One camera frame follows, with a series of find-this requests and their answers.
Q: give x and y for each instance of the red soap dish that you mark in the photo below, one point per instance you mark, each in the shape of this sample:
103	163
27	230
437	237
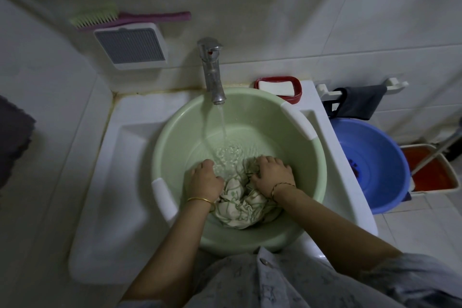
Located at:
296	94

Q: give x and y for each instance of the white wall towel rack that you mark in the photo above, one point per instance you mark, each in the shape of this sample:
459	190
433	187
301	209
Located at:
396	84

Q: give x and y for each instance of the dark purple towel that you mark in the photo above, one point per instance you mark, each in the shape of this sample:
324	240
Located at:
14	138

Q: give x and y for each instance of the white wall box grey ribbed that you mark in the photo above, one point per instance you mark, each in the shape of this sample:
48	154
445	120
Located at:
130	46

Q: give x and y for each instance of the blue plastic basin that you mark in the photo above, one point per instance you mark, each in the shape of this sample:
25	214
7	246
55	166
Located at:
375	161

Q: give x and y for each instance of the person's left hand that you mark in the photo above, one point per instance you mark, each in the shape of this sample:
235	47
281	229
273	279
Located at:
204	181

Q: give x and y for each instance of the person's right hand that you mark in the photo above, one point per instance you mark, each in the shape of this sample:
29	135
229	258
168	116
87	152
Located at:
274	176

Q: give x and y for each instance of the person's grey patterned shirt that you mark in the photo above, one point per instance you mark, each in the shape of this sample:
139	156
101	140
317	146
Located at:
288	280

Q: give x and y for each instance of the metal faucet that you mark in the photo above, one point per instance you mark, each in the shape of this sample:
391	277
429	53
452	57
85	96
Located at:
212	73

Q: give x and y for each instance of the white ceramic sink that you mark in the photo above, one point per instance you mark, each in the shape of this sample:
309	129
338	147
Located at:
108	181

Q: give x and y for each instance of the green and pink scrub brush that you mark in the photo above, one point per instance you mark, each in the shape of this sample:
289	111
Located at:
149	17

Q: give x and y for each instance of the light green plastic basin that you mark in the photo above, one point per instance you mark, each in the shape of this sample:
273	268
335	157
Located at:
173	145

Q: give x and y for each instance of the dark grey cloth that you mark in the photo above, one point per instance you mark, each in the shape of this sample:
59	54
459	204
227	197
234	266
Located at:
361	102

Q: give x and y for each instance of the gold bangle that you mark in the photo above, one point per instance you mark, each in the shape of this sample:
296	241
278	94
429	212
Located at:
200	201

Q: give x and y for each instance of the person's right forearm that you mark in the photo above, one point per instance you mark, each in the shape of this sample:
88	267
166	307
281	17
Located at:
335	233

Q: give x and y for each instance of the person's left forearm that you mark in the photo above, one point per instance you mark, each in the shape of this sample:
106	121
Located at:
169	253

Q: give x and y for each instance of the cream leaf-patterned clothes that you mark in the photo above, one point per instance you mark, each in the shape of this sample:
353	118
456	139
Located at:
242	206

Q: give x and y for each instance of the white soap bar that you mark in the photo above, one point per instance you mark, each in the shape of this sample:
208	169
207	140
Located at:
275	87

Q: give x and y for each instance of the red bucket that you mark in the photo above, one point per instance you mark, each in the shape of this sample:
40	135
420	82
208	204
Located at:
428	174

